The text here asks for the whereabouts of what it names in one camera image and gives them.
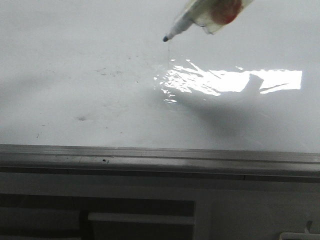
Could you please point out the grey metal base frame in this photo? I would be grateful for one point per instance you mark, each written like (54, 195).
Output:
(35, 206)

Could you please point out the white black whiteboard marker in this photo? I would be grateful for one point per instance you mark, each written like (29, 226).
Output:
(212, 15)

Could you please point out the white whiteboard with aluminium frame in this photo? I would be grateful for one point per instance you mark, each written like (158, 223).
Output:
(89, 84)

